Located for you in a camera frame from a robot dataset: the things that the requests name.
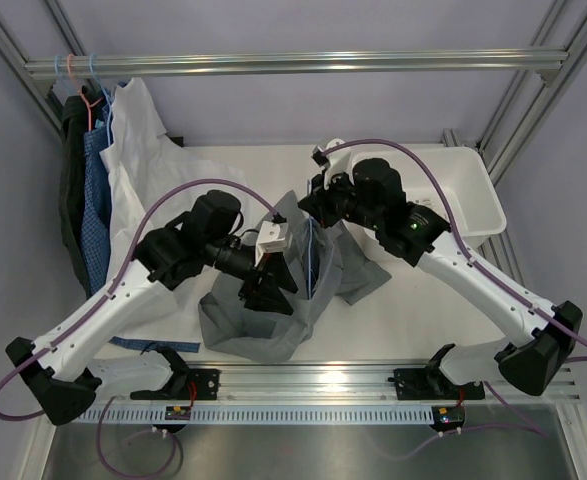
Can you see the blue wire hanger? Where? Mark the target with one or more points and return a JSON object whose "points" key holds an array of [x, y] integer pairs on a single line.
{"points": [[311, 259]]}

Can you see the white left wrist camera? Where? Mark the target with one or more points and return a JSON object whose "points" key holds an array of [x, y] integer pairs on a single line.
{"points": [[273, 238]]}

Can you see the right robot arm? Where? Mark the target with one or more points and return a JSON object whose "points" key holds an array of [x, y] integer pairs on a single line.
{"points": [[538, 335]]}

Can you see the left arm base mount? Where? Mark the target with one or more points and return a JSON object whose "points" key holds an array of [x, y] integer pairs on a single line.
{"points": [[184, 383]]}

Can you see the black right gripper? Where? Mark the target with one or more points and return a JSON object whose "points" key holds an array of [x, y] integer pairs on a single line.
{"points": [[318, 202]]}

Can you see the aluminium hanging rail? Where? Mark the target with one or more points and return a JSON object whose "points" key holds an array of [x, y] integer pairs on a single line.
{"points": [[112, 66]]}

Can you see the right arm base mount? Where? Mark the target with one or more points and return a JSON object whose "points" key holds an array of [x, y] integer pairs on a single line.
{"points": [[429, 383]]}

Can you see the white slotted cable duct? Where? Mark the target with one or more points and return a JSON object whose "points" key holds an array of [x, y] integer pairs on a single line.
{"points": [[209, 414]]}

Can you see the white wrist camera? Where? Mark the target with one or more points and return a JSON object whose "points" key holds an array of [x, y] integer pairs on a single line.
{"points": [[273, 238], [331, 159]]}

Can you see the black garment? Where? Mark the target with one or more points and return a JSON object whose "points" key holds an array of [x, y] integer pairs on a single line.
{"points": [[75, 120]]}

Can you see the light blue hanger leftmost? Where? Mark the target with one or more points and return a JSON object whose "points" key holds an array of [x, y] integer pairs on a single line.
{"points": [[60, 77]]}

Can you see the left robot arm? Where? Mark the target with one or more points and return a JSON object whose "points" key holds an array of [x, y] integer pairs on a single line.
{"points": [[61, 369]]}

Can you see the white plastic bin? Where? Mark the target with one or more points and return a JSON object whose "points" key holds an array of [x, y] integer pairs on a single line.
{"points": [[461, 175]]}

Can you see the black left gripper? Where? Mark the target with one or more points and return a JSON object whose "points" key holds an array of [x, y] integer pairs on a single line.
{"points": [[267, 295]]}

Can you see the blue checkered shirt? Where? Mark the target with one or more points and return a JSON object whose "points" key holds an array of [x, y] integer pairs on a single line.
{"points": [[142, 177]]}

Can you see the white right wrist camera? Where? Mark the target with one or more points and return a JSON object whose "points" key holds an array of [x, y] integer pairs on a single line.
{"points": [[331, 159]]}

